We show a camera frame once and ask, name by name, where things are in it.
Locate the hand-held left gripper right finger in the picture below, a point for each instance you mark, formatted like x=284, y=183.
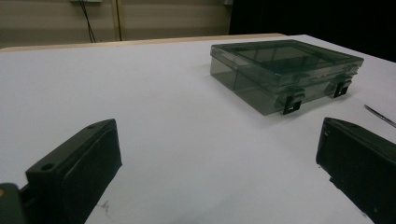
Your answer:
x=364, y=168

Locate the thin metal rod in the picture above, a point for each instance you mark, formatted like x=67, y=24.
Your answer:
x=381, y=116

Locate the black curtain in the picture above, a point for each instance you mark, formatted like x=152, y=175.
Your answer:
x=311, y=18

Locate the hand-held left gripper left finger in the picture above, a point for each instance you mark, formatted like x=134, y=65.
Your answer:
x=74, y=174

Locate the clear grey plastic compartment box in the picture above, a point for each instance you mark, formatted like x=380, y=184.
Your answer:
x=280, y=65

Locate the white table mat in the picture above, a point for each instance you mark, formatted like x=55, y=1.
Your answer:
x=174, y=102

